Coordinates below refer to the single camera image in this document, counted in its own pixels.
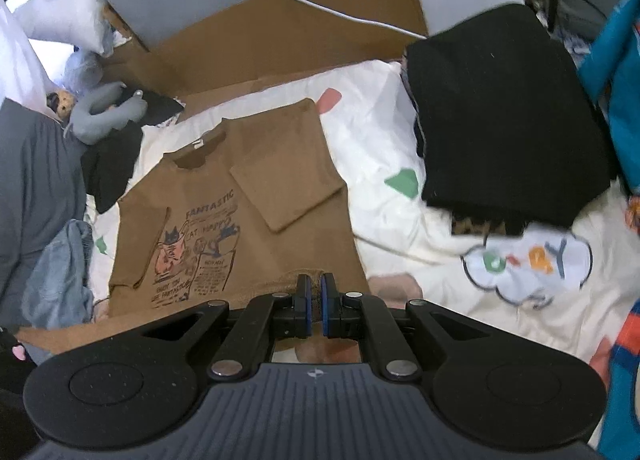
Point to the white pillow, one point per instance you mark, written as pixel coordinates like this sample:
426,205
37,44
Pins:
65,14

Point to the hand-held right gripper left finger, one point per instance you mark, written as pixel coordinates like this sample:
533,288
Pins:
306,310

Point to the brown printed t-shirt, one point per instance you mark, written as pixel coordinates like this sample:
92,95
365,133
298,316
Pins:
280,159

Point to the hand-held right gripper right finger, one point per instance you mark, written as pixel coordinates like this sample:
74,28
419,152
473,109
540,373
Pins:
326,310

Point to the teal and orange jersey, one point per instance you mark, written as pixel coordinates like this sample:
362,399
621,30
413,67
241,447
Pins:
620,89

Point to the blue denim garment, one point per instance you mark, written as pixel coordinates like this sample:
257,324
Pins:
60,275

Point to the small teddy bear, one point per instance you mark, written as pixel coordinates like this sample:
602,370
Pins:
62,104

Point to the black garment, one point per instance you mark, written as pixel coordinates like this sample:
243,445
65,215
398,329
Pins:
120,159

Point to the bluish plastic bag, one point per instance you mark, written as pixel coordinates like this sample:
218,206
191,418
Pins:
82,69

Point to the white printed bed sheet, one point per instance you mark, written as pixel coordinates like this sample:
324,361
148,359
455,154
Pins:
370,89

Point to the white plastic bag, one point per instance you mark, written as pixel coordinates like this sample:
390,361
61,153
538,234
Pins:
15,54

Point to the grey blanket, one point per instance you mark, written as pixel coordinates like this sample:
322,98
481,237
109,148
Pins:
35,200

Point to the black cloth with pink mark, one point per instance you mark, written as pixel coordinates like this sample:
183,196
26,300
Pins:
15,355

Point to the black knit sweater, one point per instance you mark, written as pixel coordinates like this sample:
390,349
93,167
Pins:
505,114

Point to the grey plush toy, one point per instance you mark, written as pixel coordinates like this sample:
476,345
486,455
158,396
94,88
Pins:
105,109

